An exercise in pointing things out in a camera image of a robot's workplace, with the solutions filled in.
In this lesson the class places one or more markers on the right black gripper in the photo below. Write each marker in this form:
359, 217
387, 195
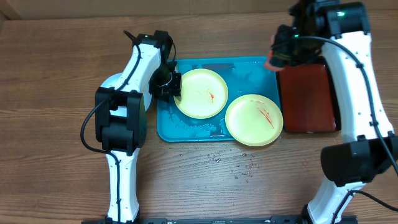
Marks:
280, 58

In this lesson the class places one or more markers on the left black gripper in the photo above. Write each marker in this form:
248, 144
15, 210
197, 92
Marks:
175, 90

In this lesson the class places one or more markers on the orange black sponge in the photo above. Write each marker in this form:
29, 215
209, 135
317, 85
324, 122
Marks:
274, 62

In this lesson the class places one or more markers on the yellow-green plate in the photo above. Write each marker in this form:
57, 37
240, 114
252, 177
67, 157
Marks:
254, 120
204, 94

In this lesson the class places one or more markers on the light blue plate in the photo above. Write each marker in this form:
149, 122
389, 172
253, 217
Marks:
111, 81

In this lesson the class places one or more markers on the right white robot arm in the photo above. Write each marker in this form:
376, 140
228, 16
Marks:
341, 33

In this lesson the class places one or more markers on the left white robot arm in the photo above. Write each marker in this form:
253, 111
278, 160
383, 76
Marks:
122, 137

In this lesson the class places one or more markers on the teal plastic tray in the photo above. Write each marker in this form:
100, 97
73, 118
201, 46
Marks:
243, 75

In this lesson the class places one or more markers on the black red lacquer tray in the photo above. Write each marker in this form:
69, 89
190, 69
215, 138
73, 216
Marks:
308, 98

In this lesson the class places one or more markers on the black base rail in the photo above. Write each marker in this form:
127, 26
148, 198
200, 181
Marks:
284, 219

